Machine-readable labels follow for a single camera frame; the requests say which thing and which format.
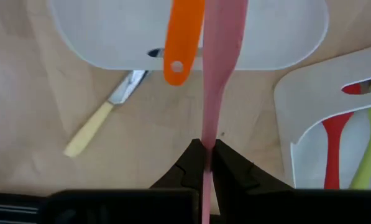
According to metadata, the cream handled table knife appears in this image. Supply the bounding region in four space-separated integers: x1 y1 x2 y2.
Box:
63 47 167 159

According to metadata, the white plastic bin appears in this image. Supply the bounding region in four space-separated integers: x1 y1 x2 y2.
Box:
273 44 371 191
47 0 329 72

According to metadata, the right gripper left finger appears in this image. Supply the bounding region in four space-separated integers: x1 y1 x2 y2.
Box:
149 138 205 191

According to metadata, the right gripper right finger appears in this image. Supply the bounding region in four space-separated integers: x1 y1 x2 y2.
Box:
211 138 295 191

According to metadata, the pink silicone spatula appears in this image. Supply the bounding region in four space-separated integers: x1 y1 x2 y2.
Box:
199 0 250 224

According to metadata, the orange silicone spatula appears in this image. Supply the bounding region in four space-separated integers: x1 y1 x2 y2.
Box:
162 0 206 87

